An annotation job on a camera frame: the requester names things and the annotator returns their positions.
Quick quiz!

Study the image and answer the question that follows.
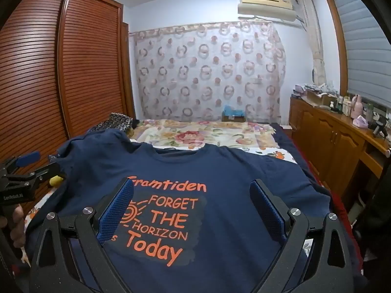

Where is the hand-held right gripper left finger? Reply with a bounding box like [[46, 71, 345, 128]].
[[29, 177, 135, 293]]

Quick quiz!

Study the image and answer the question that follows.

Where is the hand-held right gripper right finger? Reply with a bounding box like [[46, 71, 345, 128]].
[[250, 178, 362, 293]]

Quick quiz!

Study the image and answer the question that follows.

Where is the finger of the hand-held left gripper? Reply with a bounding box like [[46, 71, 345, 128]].
[[6, 162, 62, 180], [0, 151, 42, 174]]

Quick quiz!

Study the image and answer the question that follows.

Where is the navy printed t-shirt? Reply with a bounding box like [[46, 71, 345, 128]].
[[26, 130, 367, 293]]

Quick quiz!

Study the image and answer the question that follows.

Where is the person's left hand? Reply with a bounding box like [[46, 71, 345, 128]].
[[0, 204, 32, 264]]

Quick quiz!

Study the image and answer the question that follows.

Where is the brown louvered wooden wardrobe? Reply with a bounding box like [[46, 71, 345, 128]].
[[0, 0, 136, 214]]

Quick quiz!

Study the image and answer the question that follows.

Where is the wooden sideboard cabinet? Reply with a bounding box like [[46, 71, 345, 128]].
[[289, 96, 391, 220]]

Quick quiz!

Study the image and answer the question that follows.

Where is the cardboard box with blue cloth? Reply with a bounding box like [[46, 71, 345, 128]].
[[221, 105, 246, 123]]

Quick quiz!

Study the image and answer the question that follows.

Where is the floral bed sheet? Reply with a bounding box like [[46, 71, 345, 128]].
[[130, 118, 284, 153]]

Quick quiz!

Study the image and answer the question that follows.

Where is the open cardboard box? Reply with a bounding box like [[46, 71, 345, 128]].
[[305, 88, 337, 107]]

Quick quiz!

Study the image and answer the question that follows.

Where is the pink bottle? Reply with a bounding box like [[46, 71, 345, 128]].
[[351, 94, 364, 119]]

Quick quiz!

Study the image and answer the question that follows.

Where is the black handheld device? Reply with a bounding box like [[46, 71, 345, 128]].
[[368, 119, 388, 138]]

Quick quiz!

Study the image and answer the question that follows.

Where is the beige window curtain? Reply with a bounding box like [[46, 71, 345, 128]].
[[296, 0, 326, 87]]

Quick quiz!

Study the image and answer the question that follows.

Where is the grey window blind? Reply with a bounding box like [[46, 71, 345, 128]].
[[330, 0, 391, 107]]

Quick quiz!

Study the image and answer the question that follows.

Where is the dark ring-patterned folded cloth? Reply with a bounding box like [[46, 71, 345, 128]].
[[87, 112, 135, 135]]

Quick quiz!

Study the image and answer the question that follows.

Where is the ring-patterned sheer curtain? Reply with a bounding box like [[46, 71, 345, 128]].
[[128, 20, 288, 123]]

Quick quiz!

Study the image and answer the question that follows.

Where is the beige wall air conditioner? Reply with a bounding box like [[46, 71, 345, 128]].
[[238, 0, 295, 22]]

